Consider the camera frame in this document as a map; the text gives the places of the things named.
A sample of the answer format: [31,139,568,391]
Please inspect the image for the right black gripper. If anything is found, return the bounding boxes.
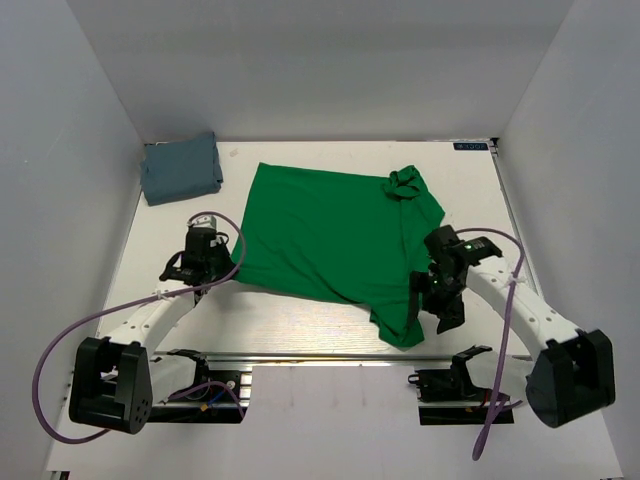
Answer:
[406,270,466,334]

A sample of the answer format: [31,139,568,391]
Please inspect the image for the green t shirt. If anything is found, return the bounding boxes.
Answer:
[232,163,445,348]

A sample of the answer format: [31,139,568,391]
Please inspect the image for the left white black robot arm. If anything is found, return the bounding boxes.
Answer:
[69,216,235,434]

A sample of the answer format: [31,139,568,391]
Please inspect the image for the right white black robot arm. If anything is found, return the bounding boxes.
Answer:
[407,225,616,428]

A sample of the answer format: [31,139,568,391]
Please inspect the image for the folded blue-grey t shirt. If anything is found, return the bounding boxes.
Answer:
[140,132,224,206]

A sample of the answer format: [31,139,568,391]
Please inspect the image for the blue label sticker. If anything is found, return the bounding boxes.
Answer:
[453,142,489,151]

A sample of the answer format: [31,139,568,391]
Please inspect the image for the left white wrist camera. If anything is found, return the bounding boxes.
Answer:
[187,212,218,231]

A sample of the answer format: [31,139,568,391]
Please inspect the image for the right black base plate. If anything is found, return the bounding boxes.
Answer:
[407,369,490,426]

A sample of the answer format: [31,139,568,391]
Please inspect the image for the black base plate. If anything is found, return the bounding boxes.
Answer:
[407,369,490,426]
[149,363,252,425]

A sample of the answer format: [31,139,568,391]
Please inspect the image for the aluminium table rail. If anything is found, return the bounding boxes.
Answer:
[87,349,569,365]

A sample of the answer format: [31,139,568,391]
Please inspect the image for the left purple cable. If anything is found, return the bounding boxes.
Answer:
[31,211,247,444]

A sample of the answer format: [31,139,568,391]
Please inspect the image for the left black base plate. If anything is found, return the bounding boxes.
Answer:
[149,363,252,425]

